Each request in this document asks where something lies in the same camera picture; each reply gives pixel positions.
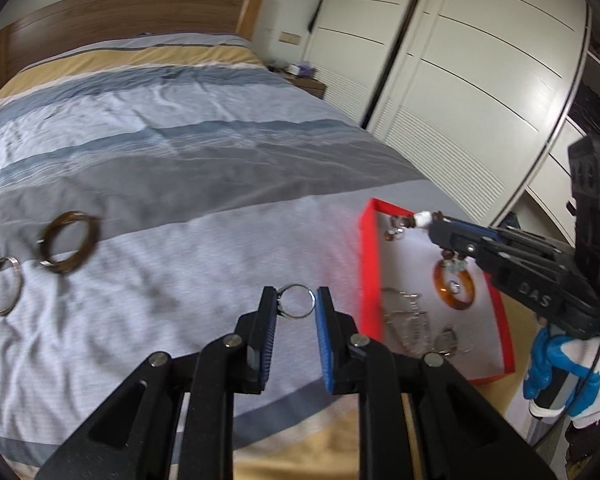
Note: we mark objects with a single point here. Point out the wooden nightstand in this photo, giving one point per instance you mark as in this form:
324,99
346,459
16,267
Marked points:
310,87

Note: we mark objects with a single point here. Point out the amber bangle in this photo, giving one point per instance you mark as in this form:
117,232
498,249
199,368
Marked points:
437,292

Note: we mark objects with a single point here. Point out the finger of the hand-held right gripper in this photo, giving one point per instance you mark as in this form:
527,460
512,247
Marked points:
465,247
520,241

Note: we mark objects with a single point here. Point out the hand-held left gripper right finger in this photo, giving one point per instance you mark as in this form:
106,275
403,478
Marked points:
325,340

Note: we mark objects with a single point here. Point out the white wardrobe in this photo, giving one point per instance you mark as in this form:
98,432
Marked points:
455,85

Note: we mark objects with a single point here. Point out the wall switch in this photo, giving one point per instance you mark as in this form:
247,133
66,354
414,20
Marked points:
289,38

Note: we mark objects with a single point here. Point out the tissue box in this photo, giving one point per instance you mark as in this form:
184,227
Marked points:
300,69

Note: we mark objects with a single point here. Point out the thin silver bangle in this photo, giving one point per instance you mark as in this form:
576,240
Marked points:
21,282

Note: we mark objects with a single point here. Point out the dark folded clothes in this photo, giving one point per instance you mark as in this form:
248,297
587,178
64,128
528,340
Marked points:
597,110

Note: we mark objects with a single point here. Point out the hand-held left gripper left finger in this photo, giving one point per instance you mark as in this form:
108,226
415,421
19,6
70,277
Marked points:
269,340

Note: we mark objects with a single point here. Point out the red jewelry box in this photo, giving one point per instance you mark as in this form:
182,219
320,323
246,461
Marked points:
375,270

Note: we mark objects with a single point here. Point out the striped bed with duvet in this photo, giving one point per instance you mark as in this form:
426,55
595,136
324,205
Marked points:
180,185

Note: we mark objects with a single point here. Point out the person's right hand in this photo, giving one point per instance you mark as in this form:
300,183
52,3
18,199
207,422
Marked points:
555,355

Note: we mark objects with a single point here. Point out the wooden headboard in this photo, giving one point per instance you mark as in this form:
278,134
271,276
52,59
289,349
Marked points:
130,10

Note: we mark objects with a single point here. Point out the dark brown bangle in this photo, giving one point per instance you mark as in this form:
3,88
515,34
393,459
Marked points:
92,240

